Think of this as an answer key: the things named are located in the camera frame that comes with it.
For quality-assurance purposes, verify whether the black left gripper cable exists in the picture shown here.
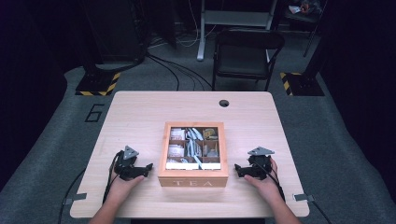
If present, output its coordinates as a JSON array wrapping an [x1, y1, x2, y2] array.
[[102, 150, 125, 204]]

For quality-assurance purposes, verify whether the person's right hand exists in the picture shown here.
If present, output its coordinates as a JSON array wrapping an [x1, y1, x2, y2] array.
[[244, 158, 283, 203]]

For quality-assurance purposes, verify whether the bundle of white cables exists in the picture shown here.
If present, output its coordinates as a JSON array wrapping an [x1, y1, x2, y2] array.
[[148, 0, 218, 49]]

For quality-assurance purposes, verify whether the white desk frame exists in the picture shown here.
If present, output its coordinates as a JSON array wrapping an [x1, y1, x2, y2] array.
[[196, 0, 278, 62]]

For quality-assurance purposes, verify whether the black floor cable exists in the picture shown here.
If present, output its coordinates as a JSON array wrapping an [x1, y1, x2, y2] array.
[[311, 200, 333, 224], [57, 168, 87, 224]]

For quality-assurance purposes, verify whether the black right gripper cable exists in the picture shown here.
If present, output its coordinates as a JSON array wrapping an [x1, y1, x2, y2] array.
[[255, 161, 286, 202]]

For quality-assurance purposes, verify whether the bundle of black floor cables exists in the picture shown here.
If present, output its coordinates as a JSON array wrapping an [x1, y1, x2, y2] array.
[[146, 51, 213, 91]]

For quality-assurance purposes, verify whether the stack of white tea packets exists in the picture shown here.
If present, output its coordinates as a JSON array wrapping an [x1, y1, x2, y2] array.
[[167, 144, 185, 158], [169, 128, 187, 142]]

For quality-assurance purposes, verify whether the black folding chair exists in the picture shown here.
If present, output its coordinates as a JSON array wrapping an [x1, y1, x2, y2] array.
[[211, 27, 286, 91]]

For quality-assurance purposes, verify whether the grey tape strip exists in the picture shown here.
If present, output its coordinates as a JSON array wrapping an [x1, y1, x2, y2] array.
[[64, 192, 88, 205], [293, 192, 316, 203]]

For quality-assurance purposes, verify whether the person's left hand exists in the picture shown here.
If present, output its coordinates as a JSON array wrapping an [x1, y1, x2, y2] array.
[[110, 175, 146, 200]]

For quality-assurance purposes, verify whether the stack of dark-blue tea packets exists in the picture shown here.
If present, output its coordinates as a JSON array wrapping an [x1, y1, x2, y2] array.
[[188, 156, 204, 171]]

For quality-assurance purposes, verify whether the orange and white clutter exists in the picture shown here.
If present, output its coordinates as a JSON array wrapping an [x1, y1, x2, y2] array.
[[288, 0, 314, 15]]

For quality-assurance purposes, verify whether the dark side table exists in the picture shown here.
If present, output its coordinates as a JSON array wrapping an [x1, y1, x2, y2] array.
[[278, 0, 329, 58]]

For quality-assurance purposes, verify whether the wooden tea box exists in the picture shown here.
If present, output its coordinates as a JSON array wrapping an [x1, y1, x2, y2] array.
[[157, 120, 230, 189]]

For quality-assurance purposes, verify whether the stack of grey-blue tea packets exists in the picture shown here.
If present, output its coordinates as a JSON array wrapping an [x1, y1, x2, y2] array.
[[186, 139, 204, 158], [186, 127, 204, 141]]

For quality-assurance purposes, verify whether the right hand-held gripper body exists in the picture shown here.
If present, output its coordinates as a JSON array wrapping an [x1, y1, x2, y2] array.
[[247, 146, 276, 181]]

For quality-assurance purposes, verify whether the stack of grey-yellow tea packets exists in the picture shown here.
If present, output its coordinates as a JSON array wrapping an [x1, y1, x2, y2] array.
[[203, 141, 220, 158]]

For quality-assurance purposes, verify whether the black equipment cabinet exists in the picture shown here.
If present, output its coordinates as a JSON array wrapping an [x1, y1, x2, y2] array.
[[78, 0, 149, 73]]

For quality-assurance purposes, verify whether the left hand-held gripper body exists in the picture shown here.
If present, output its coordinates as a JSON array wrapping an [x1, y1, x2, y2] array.
[[113, 145, 146, 182]]

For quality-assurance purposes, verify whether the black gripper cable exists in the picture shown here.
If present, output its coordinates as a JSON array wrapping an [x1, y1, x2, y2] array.
[[102, 150, 125, 204], [255, 161, 286, 202]]

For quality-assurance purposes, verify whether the black yellow striped stand base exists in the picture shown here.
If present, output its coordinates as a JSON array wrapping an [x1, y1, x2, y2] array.
[[279, 72, 326, 97], [75, 71, 121, 97]]

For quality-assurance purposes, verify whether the stack of yellow tea packets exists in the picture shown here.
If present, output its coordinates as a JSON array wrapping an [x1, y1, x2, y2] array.
[[203, 128, 219, 141]]

